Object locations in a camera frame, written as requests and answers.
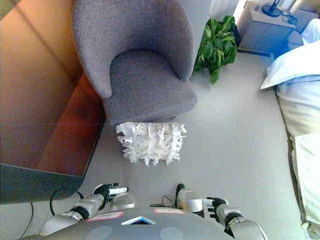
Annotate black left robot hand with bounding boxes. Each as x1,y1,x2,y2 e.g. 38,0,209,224
92,182,129,210

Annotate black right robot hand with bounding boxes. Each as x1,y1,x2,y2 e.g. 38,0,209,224
202,196,229,224

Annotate white ruffled pillow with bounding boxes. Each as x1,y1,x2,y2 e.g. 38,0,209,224
115,121,187,167

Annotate light blue bed pillow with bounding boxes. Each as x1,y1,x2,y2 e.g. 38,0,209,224
259,18,320,90

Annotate silver left robot leg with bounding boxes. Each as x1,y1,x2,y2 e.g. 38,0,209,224
109,191,137,210

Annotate silver robot leg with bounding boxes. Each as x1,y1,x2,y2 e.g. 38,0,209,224
109,191,137,210
175,183,205,217

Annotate silver right robot leg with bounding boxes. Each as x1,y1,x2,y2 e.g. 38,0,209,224
175,183,205,217

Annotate silver robot torso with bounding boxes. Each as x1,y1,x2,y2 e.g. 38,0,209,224
15,206,236,240

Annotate beige patterned bed runner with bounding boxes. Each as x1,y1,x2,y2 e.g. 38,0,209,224
291,132,320,226

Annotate brown wooden desk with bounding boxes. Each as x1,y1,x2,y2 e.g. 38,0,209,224
0,0,107,205

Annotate white bed with duvet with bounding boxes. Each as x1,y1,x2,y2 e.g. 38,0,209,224
275,74,320,238

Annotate grey fabric armchair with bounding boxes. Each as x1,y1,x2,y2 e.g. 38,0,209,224
71,0,198,126

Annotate green potted plant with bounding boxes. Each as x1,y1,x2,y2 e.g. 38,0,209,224
193,15,238,85

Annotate white nightstand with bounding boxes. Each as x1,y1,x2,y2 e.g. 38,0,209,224
236,0,320,58

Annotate black eyeglasses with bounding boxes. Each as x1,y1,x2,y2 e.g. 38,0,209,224
280,7,298,25

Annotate dark blue lamp base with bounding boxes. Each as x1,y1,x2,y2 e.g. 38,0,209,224
261,0,281,18

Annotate black cable on floor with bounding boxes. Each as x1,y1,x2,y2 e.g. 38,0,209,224
20,187,85,239

